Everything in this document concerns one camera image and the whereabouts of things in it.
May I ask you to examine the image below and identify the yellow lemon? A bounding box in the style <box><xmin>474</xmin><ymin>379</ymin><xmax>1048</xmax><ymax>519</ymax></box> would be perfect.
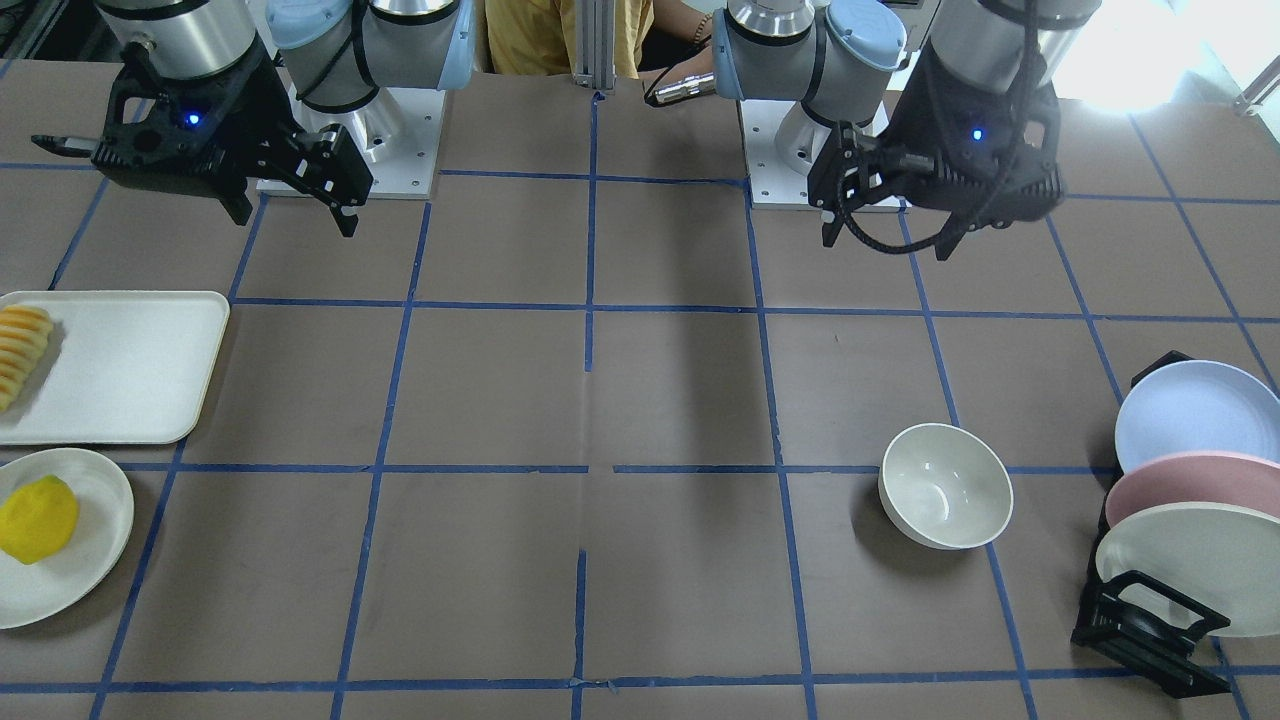
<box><xmin>1</xmin><ymin>474</ymin><xmax>81</xmax><ymax>565</ymax></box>

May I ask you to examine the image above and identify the aluminium frame post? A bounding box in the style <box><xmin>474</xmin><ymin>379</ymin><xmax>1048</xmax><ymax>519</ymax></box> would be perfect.
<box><xmin>571</xmin><ymin>0</ymin><xmax>617</xmax><ymax>96</ymax></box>

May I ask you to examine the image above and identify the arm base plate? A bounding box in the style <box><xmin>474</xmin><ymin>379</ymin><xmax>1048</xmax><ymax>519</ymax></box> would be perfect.
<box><xmin>257</xmin><ymin>85</ymin><xmax>445</xmax><ymax>200</ymax></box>
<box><xmin>740</xmin><ymin>95</ymin><xmax>906</xmax><ymax>213</ymax></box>

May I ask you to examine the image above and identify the pink plate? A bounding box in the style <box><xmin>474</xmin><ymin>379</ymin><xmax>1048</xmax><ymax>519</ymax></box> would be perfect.
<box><xmin>1103</xmin><ymin>451</ymin><xmax>1279</xmax><ymax>527</ymax></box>

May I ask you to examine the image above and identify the black dish rack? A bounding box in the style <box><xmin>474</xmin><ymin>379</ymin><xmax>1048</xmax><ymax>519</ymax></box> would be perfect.
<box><xmin>1070</xmin><ymin>350</ymin><xmax>1233</xmax><ymax>700</ymax></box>

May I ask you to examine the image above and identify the white rectangular tray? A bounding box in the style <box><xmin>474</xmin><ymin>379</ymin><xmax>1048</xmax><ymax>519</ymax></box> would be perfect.
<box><xmin>1</xmin><ymin>290</ymin><xmax>230</xmax><ymax>446</ymax></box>

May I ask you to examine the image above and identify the lavender plate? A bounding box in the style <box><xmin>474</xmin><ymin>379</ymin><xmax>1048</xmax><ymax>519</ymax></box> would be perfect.
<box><xmin>1114</xmin><ymin>360</ymin><xmax>1279</xmax><ymax>471</ymax></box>

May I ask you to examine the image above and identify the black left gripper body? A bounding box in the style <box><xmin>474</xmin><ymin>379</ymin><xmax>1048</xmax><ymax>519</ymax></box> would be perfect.
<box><xmin>806</xmin><ymin>42</ymin><xmax>1065</xmax><ymax>261</ymax></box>

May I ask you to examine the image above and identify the cream ceramic bowl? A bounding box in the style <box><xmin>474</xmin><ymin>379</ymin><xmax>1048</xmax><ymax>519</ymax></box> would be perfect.
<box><xmin>877</xmin><ymin>423</ymin><xmax>1015</xmax><ymax>551</ymax></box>

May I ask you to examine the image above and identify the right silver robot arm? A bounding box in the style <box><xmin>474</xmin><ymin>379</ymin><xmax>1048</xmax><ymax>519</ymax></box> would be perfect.
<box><xmin>32</xmin><ymin>1</ymin><xmax>477</xmax><ymax>237</ymax></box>

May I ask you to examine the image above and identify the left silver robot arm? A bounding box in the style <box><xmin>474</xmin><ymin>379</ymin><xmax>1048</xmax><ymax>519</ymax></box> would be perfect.
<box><xmin>710</xmin><ymin>1</ymin><xmax>1100</xmax><ymax>261</ymax></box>

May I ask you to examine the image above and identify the person in yellow shirt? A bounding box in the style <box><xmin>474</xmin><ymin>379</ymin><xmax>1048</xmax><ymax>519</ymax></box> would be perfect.
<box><xmin>484</xmin><ymin>1</ymin><xmax>714</xmax><ymax>83</ymax></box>

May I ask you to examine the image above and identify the cream round plate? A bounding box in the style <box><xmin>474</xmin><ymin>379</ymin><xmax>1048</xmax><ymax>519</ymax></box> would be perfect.
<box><xmin>1</xmin><ymin>448</ymin><xmax>134</xmax><ymax>629</ymax></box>

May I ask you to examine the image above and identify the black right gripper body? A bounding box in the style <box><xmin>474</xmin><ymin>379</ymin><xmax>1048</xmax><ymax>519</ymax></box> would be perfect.
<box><xmin>91</xmin><ymin>45</ymin><xmax>372</xmax><ymax>225</ymax></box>

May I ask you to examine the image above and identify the cream plate in rack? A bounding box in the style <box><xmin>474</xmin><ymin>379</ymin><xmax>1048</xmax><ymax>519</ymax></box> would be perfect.
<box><xmin>1094</xmin><ymin>502</ymin><xmax>1279</xmax><ymax>638</ymax></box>

